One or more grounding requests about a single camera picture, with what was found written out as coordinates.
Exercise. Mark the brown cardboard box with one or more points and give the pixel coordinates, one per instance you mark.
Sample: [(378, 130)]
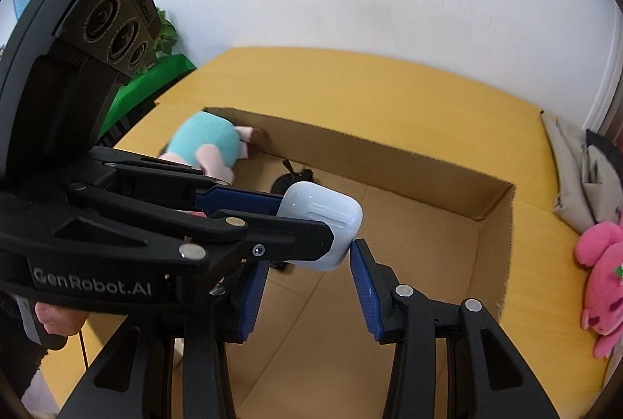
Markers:
[(389, 166)]

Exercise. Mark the glass door with white frame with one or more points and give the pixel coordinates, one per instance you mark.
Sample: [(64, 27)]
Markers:
[(611, 83)]

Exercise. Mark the green cloth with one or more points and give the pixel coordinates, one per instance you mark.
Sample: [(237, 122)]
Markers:
[(141, 88)]

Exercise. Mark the black round object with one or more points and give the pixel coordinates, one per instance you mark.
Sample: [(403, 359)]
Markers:
[(287, 183)]

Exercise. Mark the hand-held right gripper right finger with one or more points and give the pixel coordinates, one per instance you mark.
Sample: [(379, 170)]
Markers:
[(367, 292)]

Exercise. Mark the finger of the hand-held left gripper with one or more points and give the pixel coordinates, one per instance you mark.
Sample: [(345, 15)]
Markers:
[(238, 201), (292, 239)]

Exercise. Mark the person's left hand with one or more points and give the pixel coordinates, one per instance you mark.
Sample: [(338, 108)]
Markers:
[(58, 320)]

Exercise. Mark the green leafy plant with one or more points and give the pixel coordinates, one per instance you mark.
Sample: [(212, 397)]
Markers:
[(165, 34)]

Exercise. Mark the white earbud case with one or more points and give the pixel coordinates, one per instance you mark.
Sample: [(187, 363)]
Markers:
[(321, 209)]

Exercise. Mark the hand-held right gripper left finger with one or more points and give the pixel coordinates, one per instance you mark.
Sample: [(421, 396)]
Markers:
[(253, 302)]

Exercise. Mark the teal and pink plush toy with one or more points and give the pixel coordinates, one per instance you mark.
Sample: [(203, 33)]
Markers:
[(204, 134)]

